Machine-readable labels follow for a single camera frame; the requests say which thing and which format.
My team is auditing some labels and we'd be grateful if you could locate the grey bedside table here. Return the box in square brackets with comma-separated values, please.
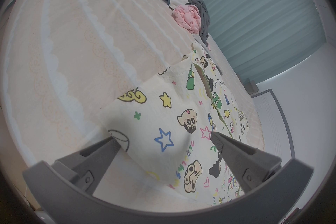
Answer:
[240, 75, 259, 92]

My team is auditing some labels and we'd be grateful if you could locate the blue-green curtain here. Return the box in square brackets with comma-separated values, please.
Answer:
[195, 0, 327, 84]

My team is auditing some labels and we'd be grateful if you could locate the white printed pyjama top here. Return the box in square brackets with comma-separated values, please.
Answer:
[101, 42, 263, 208]

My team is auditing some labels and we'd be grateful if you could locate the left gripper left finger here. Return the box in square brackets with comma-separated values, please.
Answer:
[54, 136, 124, 195]

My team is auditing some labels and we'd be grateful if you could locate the bed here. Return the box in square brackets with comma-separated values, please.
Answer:
[0, 0, 293, 218]

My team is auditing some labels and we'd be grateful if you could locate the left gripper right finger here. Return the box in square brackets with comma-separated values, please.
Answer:
[210, 132, 282, 194]

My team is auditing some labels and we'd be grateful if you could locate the pile of clothes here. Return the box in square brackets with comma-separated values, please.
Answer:
[131, 0, 212, 47]

